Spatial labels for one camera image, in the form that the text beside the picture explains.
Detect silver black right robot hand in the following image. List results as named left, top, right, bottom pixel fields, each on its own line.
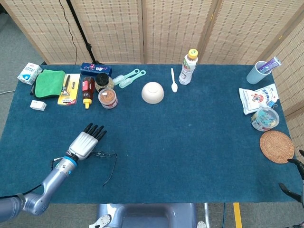
left=278, top=149, right=304, bottom=204

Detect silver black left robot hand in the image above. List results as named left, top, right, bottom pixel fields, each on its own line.
left=67, top=123, right=108, bottom=161

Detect thin-framed eyeglasses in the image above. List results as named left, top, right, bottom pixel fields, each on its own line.
left=91, top=151, right=118, bottom=188

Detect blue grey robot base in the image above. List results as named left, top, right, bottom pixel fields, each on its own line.
left=89, top=203, right=207, bottom=228

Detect round woven rattan coaster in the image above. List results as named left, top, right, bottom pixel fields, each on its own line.
left=259, top=130, right=295, bottom=164

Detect razor in yellow card pack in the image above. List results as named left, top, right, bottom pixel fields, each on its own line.
left=57, top=73, right=81, bottom=107

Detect clear jar with red label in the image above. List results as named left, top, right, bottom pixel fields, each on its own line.
left=98, top=87, right=119, bottom=110

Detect honey bottle with yellow cap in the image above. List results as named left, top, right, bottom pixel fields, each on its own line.
left=82, top=76, right=95, bottom=110

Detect small white box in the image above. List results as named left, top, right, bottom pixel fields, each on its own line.
left=29, top=100, right=47, bottom=112

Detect glass jar with black lid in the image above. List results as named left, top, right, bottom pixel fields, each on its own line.
left=95, top=73, right=114, bottom=93

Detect green microfibre towel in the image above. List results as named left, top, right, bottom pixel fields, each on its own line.
left=34, top=69, right=66, bottom=98

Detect mint green scrub brush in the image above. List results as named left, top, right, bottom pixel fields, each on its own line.
left=118, top=70, right=146, bottom=89
left=112, top=68, right=140, bottom=86

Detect dark blue printed box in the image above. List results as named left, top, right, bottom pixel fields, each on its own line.
left=79, top=62, right=113, bottom=77

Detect clear tub of coloured clips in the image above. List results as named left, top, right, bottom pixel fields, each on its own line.
left=250, top=106, right=280, bottom=132

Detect blue carpet table cloth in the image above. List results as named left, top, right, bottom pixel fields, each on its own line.
left=0, top=63, right=301, bottom=205

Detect beige upturned bowl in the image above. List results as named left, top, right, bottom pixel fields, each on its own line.
left=141, top=81, right=165, bottom=105

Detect white blue milk carton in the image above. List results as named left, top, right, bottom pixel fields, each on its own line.
left=17, top=62, right=43, bottom=86

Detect metal table leg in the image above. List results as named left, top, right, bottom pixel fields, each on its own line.
left=203, top=202, right=211, bottom=228

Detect white printed salt bag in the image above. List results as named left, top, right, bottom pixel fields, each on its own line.
left=238, top=83, right=279, bottom=115

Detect white plastic spoon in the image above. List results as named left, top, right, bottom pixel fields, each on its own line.
left=171, top=67, right=178, bottom=93

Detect black tripod stand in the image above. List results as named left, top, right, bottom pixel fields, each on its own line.
left=66, top=0, right=104, bottom=66

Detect light blue plastic cup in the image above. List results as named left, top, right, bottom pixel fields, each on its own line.
left=246, top=60, right=271, bottom=85

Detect white drink bottle yellow cap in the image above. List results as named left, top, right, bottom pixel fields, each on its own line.
left=178, top=48, right=199, bottom=86

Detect purple toothpaste tube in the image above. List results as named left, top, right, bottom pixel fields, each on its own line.
left=257, top=56, right=283, bottom=73

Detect bamboo folding screen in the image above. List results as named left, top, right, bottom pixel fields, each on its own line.
left=0, top=0, right=304, bottom=152

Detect thin black cable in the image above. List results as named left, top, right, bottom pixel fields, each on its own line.
left=58, top=0, right=78, bottom=65

